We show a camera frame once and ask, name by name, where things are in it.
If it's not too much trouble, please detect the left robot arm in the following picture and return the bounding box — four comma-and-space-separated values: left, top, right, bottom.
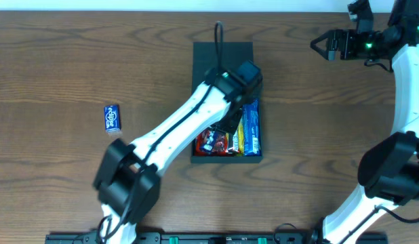
93, 68, 262, 243

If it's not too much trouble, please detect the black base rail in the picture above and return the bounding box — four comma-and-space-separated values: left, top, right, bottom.
45, 232, 388, 244

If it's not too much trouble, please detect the red candy bag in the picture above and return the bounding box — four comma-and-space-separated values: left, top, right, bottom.
195, 129, 228, 156

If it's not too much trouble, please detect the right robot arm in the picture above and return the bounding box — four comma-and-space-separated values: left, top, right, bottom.
307, 0, 419, 243

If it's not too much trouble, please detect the dark green box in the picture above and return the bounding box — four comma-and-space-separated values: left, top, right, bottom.
190, 42, 263, 165

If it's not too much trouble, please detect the yellow candy bag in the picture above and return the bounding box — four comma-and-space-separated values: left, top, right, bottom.
237, 120, 244, 156

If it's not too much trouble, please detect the green white candy bar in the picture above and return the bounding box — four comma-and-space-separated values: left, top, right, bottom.
227, 132, 240, 155

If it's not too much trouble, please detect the blue eclipse mint tin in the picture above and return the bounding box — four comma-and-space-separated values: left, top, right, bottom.
104, 104, 121, 133

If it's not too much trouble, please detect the dark blue chocolate bar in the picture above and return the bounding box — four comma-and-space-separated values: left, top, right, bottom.
199, 129, 218, 153

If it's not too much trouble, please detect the blue cookie packet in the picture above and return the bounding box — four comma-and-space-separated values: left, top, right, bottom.
242, 99, 261, 156

